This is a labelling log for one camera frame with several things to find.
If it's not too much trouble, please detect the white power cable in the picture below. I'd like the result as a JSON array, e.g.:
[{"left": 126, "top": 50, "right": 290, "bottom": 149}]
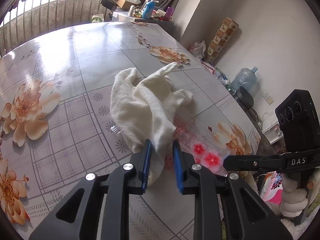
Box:
[{"left": 260, "top": 111, "right": 275, "bottom": 128}]

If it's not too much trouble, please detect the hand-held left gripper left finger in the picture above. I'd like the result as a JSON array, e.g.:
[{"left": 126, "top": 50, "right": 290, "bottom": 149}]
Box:
[{"left": 29, "top": 139, "right": 152, "bottom": 240}]

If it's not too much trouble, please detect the patterned tall box stack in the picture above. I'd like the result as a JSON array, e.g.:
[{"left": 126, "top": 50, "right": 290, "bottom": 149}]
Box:
[{"left": 205, "top": 17, "right": 239, "bottom": 63}]

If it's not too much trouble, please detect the black rice cooker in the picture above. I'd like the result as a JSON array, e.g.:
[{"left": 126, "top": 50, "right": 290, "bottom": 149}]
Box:
[{"left": 235, "top": 86, "right": 254, "bottom": 109}]

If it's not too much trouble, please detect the large clear water jug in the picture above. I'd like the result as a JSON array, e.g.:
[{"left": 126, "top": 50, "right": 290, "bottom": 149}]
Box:
[{"left": 231, "top": 66, "right": 258, "bottom": 93}]

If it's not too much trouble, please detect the white fleece blanket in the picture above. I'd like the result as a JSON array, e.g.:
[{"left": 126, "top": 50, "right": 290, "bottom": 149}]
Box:
[{"left": 240, "top": 172, "right": 258, "bottom": 193}]

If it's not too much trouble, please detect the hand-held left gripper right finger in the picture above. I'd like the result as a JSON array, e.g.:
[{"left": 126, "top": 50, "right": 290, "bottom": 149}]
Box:
[{"left": 172, "top": 139, "right": 293, "bottom": 240}]

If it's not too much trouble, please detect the clear bag with red trim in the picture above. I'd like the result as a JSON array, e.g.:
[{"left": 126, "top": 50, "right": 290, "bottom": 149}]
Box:
[{"left": 200, "top": 57, "right": 218, "bottom": 75}]

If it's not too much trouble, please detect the metal window railing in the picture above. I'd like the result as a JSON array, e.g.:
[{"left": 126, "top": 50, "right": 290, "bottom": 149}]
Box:
[{"left": 0, "top": 0, "right": 120, "bottom": 58}]

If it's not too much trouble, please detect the white green paper bag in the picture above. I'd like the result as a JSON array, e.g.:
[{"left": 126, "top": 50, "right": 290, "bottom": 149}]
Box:
[{"left": 91, "top": 10, "right": 103, "bottom": 23}]

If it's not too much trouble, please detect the pile of crumpled plastic bottles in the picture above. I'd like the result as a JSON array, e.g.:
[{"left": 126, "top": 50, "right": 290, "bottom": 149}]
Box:
[{"left": 215, "top": 67, "right": 233, "bottom": 90}]

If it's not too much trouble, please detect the grey cabinet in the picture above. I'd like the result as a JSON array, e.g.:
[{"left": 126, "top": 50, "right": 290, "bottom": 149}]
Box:
[{"left": 111, "top": 11, "right": 175, "bottom": 28}]

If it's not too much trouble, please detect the brown cardboard box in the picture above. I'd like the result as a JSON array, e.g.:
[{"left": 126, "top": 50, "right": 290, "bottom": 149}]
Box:
[{"left": 116, "top": 0, "right": 137, "bottom": 9}]

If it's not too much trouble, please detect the cream cloth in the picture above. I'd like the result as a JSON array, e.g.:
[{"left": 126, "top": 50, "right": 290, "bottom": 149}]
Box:
[{"left": 110, "top": 62, "right": 194, "bottom": 187}]

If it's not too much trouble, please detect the person's right hand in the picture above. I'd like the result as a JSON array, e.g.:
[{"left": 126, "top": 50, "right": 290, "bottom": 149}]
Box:
[{"left": 280, "top": 172, "right": 320, "bottom": 218}]

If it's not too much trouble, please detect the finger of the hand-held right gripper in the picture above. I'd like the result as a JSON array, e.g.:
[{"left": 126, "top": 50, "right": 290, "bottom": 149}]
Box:
[{"left": 223, "top": 149, "right": 320, "bottom": 173}]

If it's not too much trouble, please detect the floral plastic tablecloth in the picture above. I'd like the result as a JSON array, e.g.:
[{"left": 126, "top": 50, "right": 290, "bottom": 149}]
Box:
[{"left": 0, "top": 21, "right": 262, "bottom": 240}]

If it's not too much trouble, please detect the white plastic bag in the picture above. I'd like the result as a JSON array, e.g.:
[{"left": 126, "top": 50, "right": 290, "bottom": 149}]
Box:
[{"left": 190, "top": 41, "right": 207, "bottom": 58}]

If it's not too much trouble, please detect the blue detergent bottle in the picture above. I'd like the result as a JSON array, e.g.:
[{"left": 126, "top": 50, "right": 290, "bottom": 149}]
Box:
[{"left": 142, "top": 0, "right": 155, "bottom": 19}]

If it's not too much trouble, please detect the pink printed cloth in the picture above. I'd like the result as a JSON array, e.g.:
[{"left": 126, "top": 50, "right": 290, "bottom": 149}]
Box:
[{"left": 259, "top": 171, "right": 284, "bottom": 203}]

